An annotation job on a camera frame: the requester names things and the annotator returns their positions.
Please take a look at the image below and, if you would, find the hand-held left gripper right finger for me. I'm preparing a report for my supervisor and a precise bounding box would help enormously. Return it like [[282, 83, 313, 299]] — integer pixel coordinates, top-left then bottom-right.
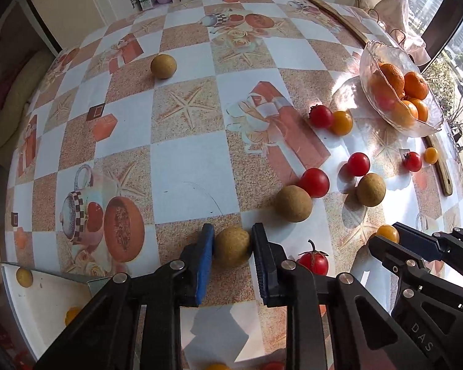
[[252, 222, 440, 370]]

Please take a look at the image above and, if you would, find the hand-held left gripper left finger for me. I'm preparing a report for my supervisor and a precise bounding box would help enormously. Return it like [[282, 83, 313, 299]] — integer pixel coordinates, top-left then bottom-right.
[[35, 224, 216, 370]]

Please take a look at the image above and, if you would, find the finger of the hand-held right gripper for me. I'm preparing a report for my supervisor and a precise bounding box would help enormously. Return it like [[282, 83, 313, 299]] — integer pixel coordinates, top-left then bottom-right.
[[393, 221, 463, 290], [368, 235, 463, 314]]

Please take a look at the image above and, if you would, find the brown longan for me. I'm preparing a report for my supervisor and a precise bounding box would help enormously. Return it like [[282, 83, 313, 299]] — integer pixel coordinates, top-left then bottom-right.
[[274, 185, 313, 223], [214, 227, 253, 267], [357, 173, 387, 207], [150, 54, 177, 80]]

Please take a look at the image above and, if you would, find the red cherry tomato with stem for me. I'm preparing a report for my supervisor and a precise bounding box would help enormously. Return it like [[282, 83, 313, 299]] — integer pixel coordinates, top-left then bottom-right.
[[297, 240, 330, 277]]

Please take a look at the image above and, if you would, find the printed checkered tablecloth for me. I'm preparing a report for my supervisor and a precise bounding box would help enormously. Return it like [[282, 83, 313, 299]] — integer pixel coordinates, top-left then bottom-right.
[[2, 0, 463, 370]]

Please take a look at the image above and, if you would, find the orange mandarin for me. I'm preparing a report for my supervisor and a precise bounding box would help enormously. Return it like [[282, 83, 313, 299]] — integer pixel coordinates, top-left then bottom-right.
[[368, 73, 395, 112], [376, 63, 406, 97], [388, 100, 419, 129], [410, 98, 430, 122], [403, 71, 430, 101]]

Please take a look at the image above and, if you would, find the white tray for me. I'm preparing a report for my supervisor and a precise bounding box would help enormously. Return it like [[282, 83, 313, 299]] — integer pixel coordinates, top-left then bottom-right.
[[0, 261, 113, 360]]

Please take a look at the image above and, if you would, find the clear glass bowl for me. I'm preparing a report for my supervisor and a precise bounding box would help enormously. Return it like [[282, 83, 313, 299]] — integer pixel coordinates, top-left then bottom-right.
[[360, 40, 445, 138]]

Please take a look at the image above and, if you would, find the pale pink cloth bag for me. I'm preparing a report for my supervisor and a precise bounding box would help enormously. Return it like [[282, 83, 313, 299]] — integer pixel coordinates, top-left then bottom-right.
[[357, 0, 433, 67]]

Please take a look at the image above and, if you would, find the wooden back scratcher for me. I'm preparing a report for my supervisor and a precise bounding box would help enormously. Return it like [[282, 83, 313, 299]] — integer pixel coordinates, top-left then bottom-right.
[[304, 0, 454, 197]]

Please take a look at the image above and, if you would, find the beige cushion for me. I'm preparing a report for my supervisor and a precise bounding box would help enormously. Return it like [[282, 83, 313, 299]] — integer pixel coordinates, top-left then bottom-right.
[[0, 49, 57, 155]]

